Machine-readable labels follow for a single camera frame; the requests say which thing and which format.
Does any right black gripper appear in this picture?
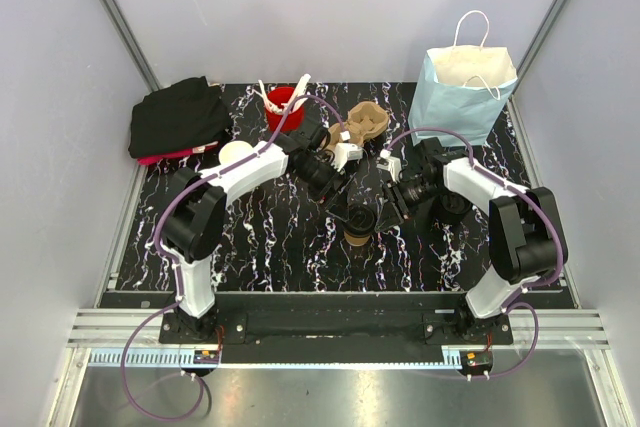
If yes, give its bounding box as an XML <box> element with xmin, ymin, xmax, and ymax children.
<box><xmin>374</xmin><ymin>176</ymin><xmax>444</xmax><ymax>234</ymax></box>

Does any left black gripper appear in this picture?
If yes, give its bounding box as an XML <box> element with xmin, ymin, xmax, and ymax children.
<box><xmin>293</xmin><ymin>158</ymin><xmax>355</xmax><ymax>222</ymax></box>

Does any black plastic cup lid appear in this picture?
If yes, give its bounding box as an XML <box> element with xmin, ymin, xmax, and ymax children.
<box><xmin>343</xmin><ymin>204</ymin><xmax>377</xmax><ymax>237</ymax></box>

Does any brown paper cup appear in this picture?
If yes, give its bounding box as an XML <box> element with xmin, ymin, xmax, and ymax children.
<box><xmin>344</xmin><ymin>232</ymin><xmax>371</xmax><ymax>247</ymax></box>

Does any light blue paper bag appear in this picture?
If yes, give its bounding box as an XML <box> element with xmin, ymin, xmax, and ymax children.
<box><xmin>408</xmin><ymin>23</ymin><xmax>518</xmax><ymax>147</ymax></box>

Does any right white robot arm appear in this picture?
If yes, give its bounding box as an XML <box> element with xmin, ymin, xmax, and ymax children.
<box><xmin>375</xmin><ymin>137</ymin><xmax>568</xmax><ymax>344</ymax></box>

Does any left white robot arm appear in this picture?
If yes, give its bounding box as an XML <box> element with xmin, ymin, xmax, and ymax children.
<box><xmin>154</xmin><ymin>125</ymin><xmax>363</xmax><ymax>343</ymax></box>

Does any black marble pattern mat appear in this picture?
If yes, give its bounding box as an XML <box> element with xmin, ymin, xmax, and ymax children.
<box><xmin>108</xmin><ymin>82</ymin><xmax>530</xmax><ymax>292</ymax></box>

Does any stack of black cup lids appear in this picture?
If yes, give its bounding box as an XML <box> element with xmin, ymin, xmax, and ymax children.
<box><xmin>435</xmin><ymin>193</ymin><xmax>472</xmax><ymax>225</ymax></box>

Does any white stirrers bundle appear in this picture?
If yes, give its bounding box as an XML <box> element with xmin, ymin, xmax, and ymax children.
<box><xmin>258</xmin><ymin>73</ymin><xmax>311</xmax><ymax>115</ymax></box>

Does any stack of brown paper cups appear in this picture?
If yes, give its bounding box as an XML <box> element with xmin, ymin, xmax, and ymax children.
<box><xmin>219</xmin><ymin>141</ymin><xmax>254</xmax><ymax>165</ymax></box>

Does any black folded cloth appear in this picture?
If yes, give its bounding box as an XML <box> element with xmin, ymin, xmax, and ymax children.
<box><xmin>128</xmin><ymin>76</ymin><xmax>233</xmax><ymax>159</ymax></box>

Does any pink cloth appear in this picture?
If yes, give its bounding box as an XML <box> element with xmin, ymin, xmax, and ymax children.
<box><xmin>137</xmin><ymin>141</ymin><xmax>219</xmax><ymax>166</ymax></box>

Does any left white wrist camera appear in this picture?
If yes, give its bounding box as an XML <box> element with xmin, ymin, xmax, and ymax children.
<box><xmin>327</xmin><ymin>130</ymin><xmax>363</xmax><ymax>171</ymax></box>

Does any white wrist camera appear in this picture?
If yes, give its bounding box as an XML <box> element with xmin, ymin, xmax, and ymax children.
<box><xmin>327</xmin><ymin>130</ymin><xmax>363</xmax><ymax>171</ymax></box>
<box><xmin>376</xmin><ymin>149</ymin><xmax>402</xmax><ymax>183</ymax></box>

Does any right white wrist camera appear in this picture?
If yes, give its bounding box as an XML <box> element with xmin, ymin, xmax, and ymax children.
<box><xmin>376</xmin><ymin>149</ymin><xmax>402</xmax><ymax>183</ymax></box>

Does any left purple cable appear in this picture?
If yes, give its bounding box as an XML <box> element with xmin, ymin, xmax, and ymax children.
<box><xmin>121</xmin><ymin>93</ymin><xmax>351</xmax><ymax>420</ymax></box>

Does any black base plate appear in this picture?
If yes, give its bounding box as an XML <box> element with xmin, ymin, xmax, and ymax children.
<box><xmin>99</xmin><ymin>290</ymin><xmax>515</xmax><ymax>365</ymax></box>

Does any aluminium frame rail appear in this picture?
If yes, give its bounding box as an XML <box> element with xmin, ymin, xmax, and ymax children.
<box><xmin>48</xmin><ymin>295</ymin><xmax>639</xmax><ymax>426</ymax></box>

